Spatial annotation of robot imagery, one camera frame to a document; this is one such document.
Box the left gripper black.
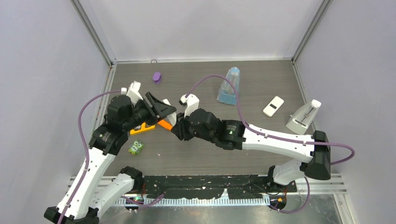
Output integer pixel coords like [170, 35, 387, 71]
[123, 91, 177, 131]

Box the white remote control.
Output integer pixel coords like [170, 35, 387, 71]
[162, 99, 177, 126]

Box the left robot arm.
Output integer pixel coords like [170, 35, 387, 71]
[44, 92, 177, 224]

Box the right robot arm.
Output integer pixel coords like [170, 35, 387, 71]
[171, 108, 331, 192]

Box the small white remote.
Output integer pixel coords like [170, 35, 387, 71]
[262, 96, 284, 117]

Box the yellow tape measure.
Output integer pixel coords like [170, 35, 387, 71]
[129, 123, 156, 135]

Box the purple cap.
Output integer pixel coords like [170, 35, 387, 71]
[152, 72, 162, 84]

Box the green owl toy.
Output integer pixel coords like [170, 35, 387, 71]
[128, 140, 145, 155]

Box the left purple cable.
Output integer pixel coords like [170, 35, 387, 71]
[57, 90, 127, 224]

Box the purple cable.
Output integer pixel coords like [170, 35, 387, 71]
[185, 74, 356, 166]
[57, 90, 127, 224]

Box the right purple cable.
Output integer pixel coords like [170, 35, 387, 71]
[185, 74, 356, 166]

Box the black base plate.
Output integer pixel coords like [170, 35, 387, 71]
[139, 175, 297, 199]

